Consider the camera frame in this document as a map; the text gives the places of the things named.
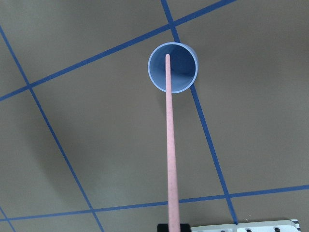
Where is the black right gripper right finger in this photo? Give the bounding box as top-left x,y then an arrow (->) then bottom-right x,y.
180,224 -> 190,232

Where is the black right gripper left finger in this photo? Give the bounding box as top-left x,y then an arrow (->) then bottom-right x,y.
157,224 -> 169,232

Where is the pink chopstick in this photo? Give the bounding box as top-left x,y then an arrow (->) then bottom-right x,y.
165,54 -> 181,232

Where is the light blue plastic cup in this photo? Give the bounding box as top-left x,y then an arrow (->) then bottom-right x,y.
148,42 -> 199,94

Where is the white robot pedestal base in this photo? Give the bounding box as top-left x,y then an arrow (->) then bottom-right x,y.
191,219 -> 301,232

